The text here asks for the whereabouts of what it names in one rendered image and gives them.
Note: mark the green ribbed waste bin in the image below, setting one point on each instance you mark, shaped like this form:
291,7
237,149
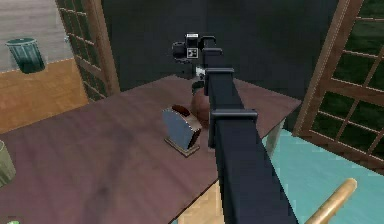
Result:
26,55

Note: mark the brown wooden table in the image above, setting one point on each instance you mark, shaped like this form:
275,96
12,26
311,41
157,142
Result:
100,150

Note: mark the wooden baseball bat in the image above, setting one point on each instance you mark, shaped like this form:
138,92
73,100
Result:
333,203

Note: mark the teal bed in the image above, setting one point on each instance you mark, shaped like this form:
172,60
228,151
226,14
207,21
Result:
316,173

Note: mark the wooden lattice window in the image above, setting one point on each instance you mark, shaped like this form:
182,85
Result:
87,50
350,90

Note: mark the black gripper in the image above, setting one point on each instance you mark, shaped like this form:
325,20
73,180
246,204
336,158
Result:
179,50

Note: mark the pale green ribbed container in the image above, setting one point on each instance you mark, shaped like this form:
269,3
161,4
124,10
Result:
5,165

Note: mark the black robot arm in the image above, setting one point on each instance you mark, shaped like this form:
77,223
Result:
240,150

